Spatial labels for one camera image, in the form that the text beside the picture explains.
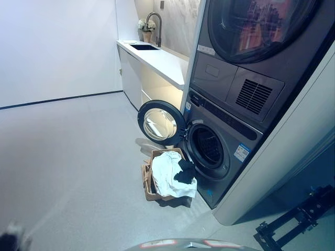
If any brown woven laundry basket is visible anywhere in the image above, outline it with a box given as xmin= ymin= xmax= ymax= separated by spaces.
xmin=141 ymin=147 xmax=195 ymax=202

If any white appliance enclosure panel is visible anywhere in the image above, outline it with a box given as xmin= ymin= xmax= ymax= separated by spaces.
xmin=180 ymin=0 xmax=335 ymax=227

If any grey front-load washing machine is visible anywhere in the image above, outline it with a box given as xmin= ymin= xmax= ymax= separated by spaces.
xmin=180 ymin=87 xmax=264 ymax=210

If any white garment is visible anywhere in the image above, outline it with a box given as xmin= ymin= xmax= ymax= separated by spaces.
xmin=151 ymin=151 xmax=197 ymax=199

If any potted white flower plant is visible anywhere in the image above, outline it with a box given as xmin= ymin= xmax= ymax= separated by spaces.
xmin=138 ymin=18 xmax=157 ymax=42

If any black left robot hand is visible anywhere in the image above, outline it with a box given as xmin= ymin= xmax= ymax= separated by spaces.
xmin=0 ymin=222 xmax=27 ymax=251

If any black garment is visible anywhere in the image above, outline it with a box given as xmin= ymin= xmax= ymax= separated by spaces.
xmin=174 ymin=159 xmax=196 ymax=185

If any black rectangular sink basin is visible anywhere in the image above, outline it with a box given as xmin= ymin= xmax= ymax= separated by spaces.
xmin=130 ymin=44 xmax=160 ymax=52

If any round glass washer door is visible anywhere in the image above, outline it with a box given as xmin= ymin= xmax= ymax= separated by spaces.
xmin=137 ymin=100 xmax=189 ymax=144

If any grey stacked tumble dryer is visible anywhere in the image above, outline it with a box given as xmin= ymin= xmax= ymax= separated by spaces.
xmin=189 ymin=0 xmax=335 ymax=131

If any black metal frame stand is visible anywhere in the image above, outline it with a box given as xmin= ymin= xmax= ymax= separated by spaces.
xmin=253 ymin=184 xmax=335 ymax=251

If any dark curved faucet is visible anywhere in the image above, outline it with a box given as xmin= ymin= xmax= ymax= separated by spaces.
xmin=146 ymin=12 xmax=162 ymax=48

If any grey robot torso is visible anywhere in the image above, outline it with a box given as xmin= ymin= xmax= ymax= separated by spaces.
xmin=122 ymin=237 xmax=249 ymax=251

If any energy label sticker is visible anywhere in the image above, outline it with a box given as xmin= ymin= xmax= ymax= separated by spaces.
xmin=234 ymin=143 xmax=251 ymax=161

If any white counter cabinet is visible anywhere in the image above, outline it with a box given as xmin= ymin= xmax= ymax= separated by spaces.
xmin=116 ymin=39 xmax=189 ymax=112

